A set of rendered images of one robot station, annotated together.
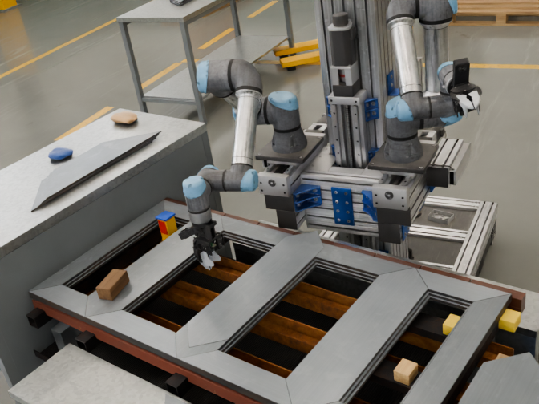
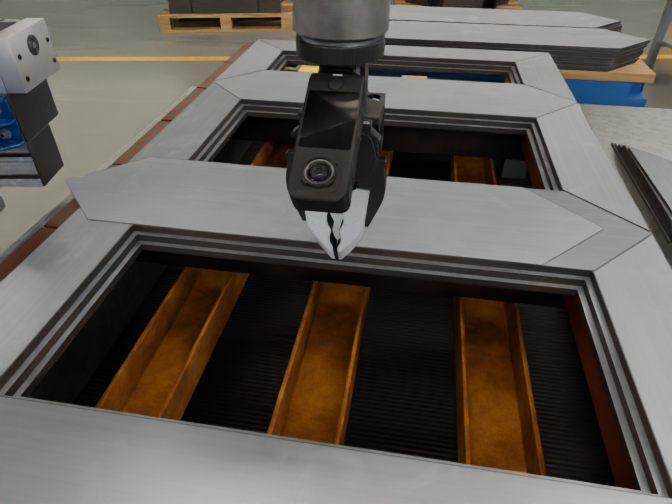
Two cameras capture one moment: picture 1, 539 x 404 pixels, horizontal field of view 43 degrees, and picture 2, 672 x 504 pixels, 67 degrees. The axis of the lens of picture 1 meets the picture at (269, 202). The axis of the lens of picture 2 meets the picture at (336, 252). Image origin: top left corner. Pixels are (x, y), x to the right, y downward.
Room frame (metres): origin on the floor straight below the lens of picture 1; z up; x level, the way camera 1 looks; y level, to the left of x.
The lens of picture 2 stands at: (2.28, 0.60, 1.21)
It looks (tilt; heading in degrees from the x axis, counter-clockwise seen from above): 37 degrees down; 238
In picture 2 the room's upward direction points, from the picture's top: straight up
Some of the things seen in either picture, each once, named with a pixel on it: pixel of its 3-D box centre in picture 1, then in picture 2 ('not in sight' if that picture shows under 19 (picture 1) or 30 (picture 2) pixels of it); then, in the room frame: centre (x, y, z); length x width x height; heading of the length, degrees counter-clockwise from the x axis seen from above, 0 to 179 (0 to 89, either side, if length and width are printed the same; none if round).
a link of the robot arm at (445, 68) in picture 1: (451, 77); not in sight; (2.14, -0.66, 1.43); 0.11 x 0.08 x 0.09; 175
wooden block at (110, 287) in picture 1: (112, 284); not in sight; (2.10, 0.61, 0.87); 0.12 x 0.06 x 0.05; 155
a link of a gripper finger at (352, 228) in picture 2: (208, 262); (355, 212); (2.04, 0.25, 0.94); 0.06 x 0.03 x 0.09; 49
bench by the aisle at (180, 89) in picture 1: (216, 37); not in sight; (6.54, 0.25, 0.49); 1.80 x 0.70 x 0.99; 147
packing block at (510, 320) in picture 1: (509, 320); not in sight; (1.65, -0.68, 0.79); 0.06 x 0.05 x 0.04; 139
